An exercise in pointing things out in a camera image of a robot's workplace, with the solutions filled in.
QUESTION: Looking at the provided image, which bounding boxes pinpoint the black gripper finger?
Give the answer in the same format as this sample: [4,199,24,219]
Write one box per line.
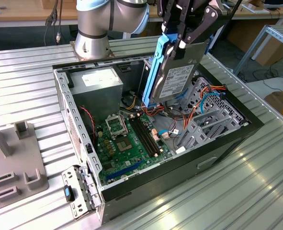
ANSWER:
[156,0,189,40]
[171,4,231,61]

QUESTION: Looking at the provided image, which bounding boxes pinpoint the hard disk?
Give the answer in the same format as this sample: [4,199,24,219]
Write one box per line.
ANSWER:
[142,33,213,110]

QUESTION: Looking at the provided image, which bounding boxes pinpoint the orange power wire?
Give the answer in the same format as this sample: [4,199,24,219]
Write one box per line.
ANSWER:
[182,83,228,132]

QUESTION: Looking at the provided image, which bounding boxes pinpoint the long blue data wire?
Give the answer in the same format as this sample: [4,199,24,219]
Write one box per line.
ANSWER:
[200,92,226,114]

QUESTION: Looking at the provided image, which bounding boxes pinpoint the gray metal disk bay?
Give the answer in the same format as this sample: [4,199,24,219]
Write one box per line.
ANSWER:
[177,109,250,154]

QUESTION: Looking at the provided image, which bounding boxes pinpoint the tall gray drive cage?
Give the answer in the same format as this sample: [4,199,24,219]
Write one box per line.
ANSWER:
[141,56,197,111]

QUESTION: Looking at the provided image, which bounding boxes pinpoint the brown cardboard box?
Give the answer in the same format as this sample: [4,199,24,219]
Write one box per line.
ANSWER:
[253,35,283,67]

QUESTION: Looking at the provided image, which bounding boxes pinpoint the white flat board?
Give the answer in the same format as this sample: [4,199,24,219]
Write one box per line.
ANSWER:
[246,76,283,101]

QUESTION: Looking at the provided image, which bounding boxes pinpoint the cardboard box on desk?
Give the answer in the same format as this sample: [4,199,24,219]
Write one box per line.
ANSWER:
[41,0,78,10]

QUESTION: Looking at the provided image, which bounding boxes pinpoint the gray power supply unit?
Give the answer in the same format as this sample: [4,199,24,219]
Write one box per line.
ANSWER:
[68,66,124,123]

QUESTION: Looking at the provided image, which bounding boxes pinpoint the cardboard box with label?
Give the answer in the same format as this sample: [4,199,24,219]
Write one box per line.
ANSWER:
[264,90,283,122]

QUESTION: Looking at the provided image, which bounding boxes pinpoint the CPU socket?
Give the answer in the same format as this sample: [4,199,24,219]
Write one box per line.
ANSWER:
[104,114,129,138]

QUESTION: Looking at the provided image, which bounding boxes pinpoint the black RAM slot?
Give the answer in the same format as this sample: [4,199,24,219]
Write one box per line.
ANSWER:
[138,115,163,153]
[129,117,156,158]
[136,116,160,154]
[132,117,158,156]

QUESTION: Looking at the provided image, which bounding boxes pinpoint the long wooden desk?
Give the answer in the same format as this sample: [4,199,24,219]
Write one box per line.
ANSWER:
[0,0,283,27]

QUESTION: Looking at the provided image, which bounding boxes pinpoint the square motherboard chip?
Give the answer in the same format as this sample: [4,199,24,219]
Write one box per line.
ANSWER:
[115,138,134,153]

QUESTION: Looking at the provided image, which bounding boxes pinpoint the green motherboard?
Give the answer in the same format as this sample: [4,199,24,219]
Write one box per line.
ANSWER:
[95,112,175,185]

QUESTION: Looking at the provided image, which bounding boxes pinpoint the black open PC case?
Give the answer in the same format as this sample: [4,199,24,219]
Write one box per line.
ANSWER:
[52,48,264,226]

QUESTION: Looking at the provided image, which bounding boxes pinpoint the blue expansion slot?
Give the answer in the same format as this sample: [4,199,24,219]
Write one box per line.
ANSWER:
[105,160,143,181]

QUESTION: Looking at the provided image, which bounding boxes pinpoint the hinged metal slot cover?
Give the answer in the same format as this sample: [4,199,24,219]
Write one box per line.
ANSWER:
[61,164,102,220]

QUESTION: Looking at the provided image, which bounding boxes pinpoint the gray parts rack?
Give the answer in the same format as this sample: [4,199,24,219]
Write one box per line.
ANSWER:
[0,111,49,211]

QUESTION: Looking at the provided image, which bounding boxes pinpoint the black latch blue stripe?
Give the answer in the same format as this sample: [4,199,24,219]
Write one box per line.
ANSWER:
[63,184,76,202]

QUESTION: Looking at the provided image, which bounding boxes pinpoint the gray metal shelf frame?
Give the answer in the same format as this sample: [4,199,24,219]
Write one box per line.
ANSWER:
[234,23,283,78]

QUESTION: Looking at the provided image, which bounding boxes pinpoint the yellow black wire bundle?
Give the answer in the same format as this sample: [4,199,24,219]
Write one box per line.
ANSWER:
[125,94,142,111]

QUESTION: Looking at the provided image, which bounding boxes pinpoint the red orange wire bundle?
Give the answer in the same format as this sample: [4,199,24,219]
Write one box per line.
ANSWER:
[140,103,167,118]

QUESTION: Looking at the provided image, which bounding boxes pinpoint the short blue data wire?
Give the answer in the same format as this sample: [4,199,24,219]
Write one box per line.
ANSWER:
[159,128,180,141]

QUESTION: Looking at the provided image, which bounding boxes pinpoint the red black twisted wire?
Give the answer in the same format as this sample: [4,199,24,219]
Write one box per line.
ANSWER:
[79,106,97,147]

